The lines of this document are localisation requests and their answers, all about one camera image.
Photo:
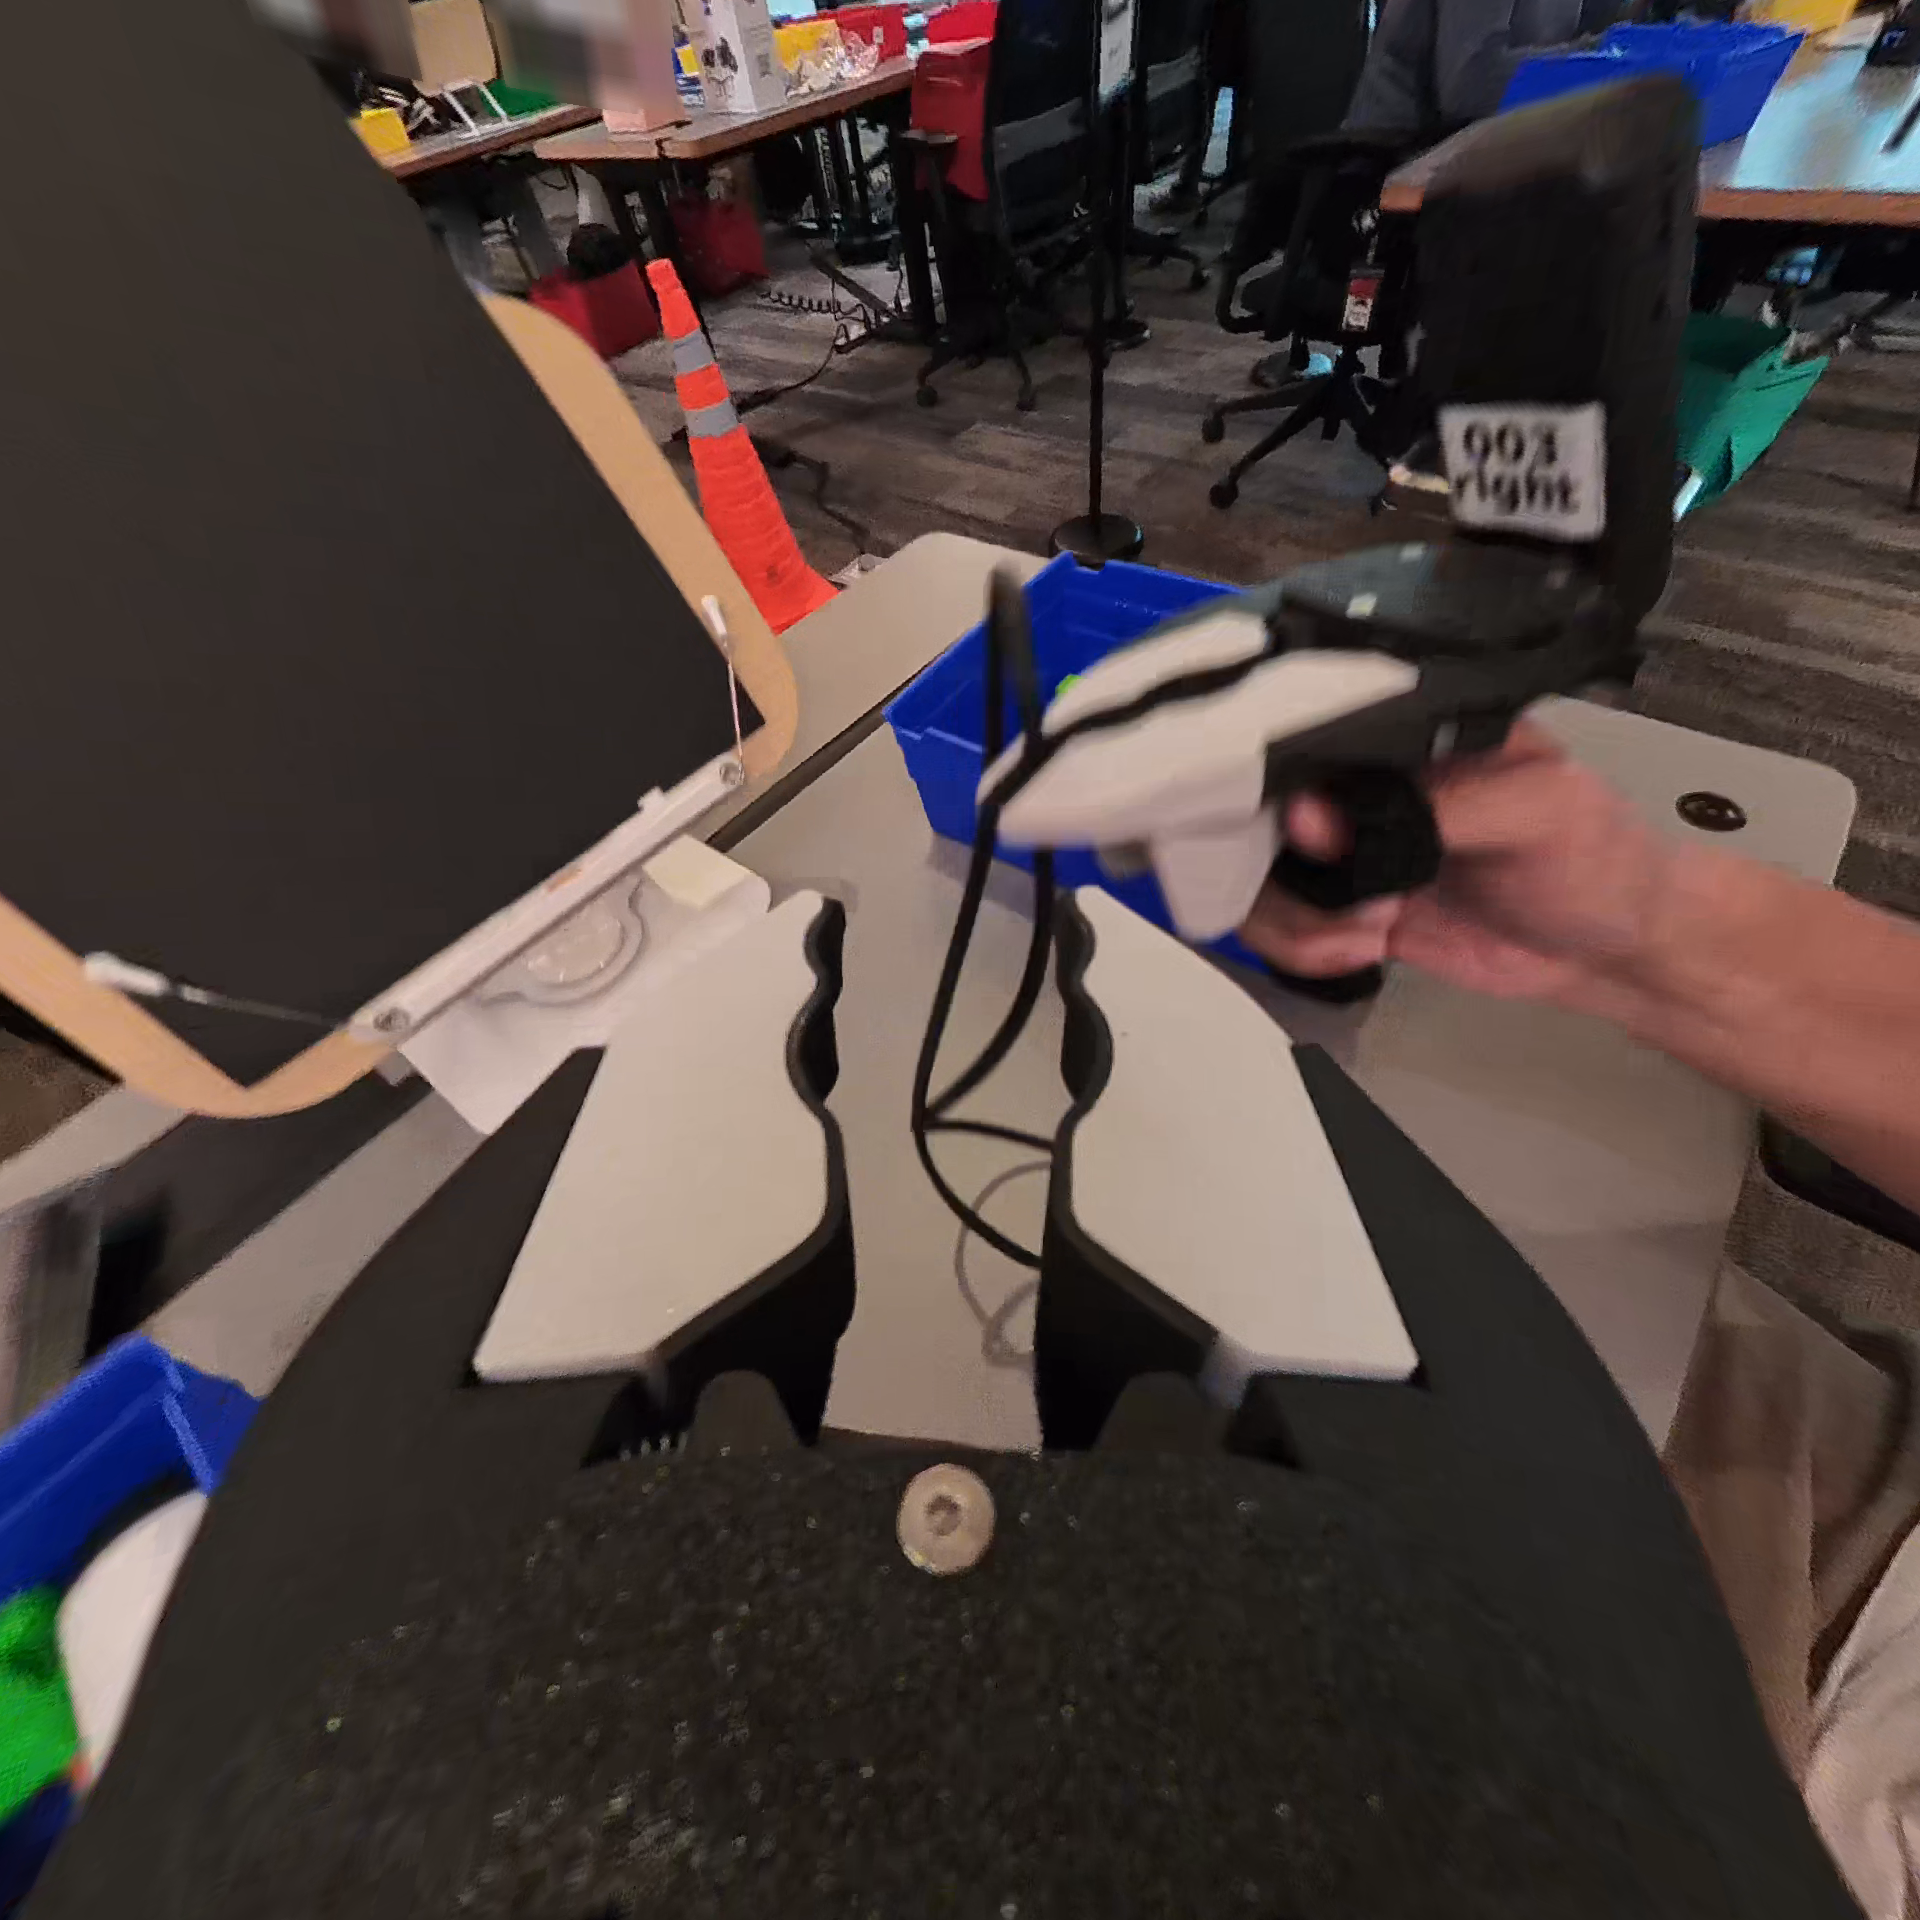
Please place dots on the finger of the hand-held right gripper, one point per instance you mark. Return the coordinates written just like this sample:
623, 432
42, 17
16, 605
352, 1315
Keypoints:
1170, 669
1185, 758

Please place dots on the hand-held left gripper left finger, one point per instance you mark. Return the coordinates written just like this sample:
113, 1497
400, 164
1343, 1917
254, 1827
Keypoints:
674, 1185

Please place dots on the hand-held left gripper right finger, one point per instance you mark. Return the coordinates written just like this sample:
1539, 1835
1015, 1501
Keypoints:
1231, 1185

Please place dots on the blue plastic bin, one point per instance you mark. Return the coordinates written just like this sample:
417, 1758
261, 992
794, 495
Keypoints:
90, 1424
960, 751

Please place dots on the person's right forearm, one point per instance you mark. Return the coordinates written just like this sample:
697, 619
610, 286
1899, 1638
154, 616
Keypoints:
1785, 974

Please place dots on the person's right hand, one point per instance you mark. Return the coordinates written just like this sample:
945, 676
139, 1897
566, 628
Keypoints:
1530, 885

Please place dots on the black floor lamp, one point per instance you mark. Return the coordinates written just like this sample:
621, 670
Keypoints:
1095, 536

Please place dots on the green crate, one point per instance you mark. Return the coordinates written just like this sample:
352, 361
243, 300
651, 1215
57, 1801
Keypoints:
1739, 390

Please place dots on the black office chair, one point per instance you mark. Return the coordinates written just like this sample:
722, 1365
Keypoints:
1306, 270
1035, 150

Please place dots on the blue bin with white label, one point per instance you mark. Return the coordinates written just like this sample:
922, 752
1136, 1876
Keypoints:
1695, 67

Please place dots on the wooden background table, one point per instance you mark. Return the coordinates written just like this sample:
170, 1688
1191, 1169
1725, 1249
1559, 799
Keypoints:
1799, 173

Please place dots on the orange traffic cone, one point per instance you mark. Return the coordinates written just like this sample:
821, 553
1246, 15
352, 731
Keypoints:
735, 452

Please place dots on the black chair armrest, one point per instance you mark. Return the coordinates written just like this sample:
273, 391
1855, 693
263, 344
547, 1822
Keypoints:
1845, 1185

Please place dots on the person's light clothing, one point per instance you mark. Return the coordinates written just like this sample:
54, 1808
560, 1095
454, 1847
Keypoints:
1799, 1575

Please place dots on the white printed box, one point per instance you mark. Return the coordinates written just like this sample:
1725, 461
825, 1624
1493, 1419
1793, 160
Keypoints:
727, 53

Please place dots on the black board with wooden rim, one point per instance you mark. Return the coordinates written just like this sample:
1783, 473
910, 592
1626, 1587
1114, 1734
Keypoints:
299, 525

